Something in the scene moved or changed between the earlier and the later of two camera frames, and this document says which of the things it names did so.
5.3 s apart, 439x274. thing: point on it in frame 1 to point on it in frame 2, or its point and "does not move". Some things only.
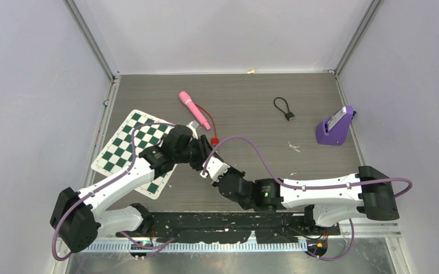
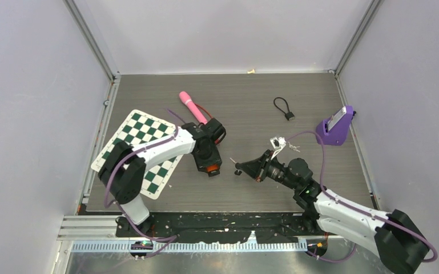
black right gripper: [232, 170] to [256, 169]
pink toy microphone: [186, 98] does not move
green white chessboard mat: [116, 157] does not move
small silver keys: [294, 148] does not move
